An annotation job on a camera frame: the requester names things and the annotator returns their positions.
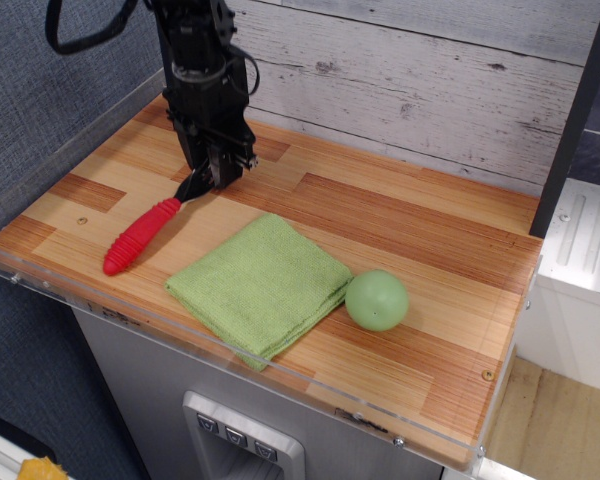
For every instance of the folded green cloth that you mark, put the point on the folded green cloth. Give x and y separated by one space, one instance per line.
262 289

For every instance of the grey toy fridge cabinet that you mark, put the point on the grey toy fridge cabinet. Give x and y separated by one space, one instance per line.
192 415

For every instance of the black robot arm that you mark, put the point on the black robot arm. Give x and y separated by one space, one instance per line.
196 35

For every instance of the green ball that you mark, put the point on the green ball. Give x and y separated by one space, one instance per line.
376 300

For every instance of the yellow object at corner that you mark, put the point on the yellow object at corner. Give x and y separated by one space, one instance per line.
41 469

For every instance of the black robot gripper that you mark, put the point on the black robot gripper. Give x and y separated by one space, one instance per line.
207 112

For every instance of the black and white base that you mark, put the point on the black and white base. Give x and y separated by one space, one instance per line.
17 446

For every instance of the red handled metal fork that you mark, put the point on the red handled metal fork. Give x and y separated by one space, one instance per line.
128 246

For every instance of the right dark vertical post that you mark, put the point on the right dark vertical post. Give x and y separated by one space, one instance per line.
583 102

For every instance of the white toy sink unit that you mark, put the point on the white toy sink unit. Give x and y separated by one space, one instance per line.
559 328

